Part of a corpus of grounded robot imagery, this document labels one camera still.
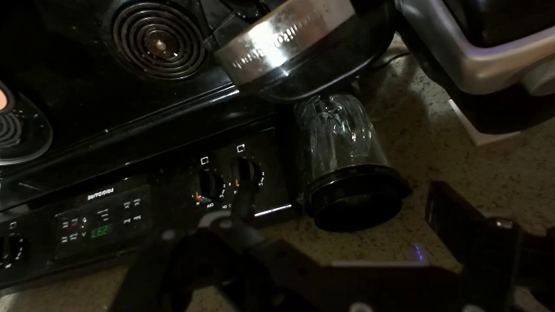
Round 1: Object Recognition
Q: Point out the small coil burner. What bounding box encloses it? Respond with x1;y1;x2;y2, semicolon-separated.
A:
109;0;207;84

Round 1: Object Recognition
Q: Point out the glass jar black lid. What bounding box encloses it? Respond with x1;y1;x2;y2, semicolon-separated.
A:
292;93;412;235

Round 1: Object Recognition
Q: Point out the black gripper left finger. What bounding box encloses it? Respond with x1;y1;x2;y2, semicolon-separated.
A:
109;211;265;312

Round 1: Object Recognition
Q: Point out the black silver drink appliance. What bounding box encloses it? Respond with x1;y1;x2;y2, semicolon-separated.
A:
395;0;555;146

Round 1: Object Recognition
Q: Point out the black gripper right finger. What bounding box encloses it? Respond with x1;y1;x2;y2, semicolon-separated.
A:
424;179;523;312

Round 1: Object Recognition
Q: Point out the black electric stove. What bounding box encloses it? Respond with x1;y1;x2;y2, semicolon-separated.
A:
0;0;301;292

